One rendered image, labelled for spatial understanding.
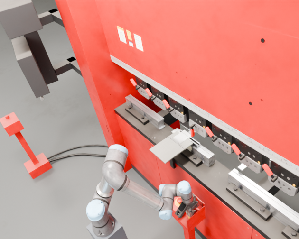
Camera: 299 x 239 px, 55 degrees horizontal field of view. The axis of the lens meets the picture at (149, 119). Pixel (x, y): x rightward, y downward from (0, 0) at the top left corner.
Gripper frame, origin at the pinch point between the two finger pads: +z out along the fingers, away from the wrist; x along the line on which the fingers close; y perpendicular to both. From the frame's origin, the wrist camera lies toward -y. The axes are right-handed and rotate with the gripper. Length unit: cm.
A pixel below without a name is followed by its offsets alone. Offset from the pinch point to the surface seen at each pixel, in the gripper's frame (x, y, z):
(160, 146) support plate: 42, 16, -25
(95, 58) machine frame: 122, 22, -67
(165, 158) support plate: 30.7, 11.6, -24.9
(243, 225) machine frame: -29.1, 19.3, -1.3
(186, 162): 26.3, 24.3, -11.3
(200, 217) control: -4.9, 5.8, 3.2
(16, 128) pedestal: 192, -62, -4
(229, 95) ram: -6, 37, -84
